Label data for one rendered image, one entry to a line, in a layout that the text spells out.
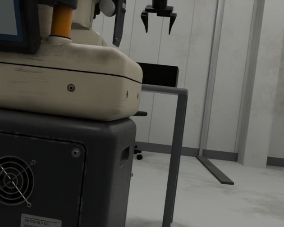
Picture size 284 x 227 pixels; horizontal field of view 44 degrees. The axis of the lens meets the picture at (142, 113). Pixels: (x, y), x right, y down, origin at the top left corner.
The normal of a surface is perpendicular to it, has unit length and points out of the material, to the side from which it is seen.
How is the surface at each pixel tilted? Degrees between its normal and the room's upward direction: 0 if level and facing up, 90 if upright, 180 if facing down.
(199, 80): 90
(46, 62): 90
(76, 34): 82
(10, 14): 115
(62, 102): 99
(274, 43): 90
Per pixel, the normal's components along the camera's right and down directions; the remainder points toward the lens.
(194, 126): 0.01, 0.05
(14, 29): -0.18, 0.44
